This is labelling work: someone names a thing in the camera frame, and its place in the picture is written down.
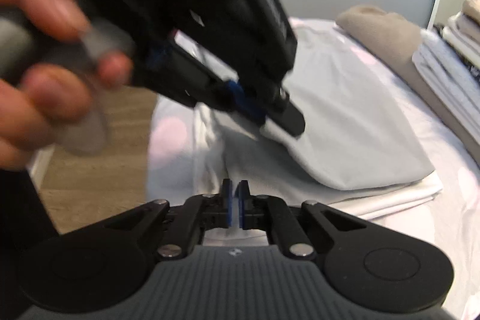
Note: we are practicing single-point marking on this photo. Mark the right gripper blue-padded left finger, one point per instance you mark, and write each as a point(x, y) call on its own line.
point(185, 225)

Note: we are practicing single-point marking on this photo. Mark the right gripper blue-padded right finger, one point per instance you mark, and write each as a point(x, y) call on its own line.
point(275, 218)

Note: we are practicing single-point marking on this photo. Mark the folded cream white garment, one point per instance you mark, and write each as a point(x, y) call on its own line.
point(462, 33)

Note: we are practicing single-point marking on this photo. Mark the grey long-sleeve shirt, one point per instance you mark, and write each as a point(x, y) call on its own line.
point(356, 137)

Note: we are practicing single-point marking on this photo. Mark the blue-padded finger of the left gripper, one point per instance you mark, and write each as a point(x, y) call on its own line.
point(204, 79)
point(280, 110)

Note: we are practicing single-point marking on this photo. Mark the folded light grey towel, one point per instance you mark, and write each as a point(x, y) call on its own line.
point(444, 72)

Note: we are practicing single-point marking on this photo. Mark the folded white shirt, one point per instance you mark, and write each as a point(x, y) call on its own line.
point(210, 168)

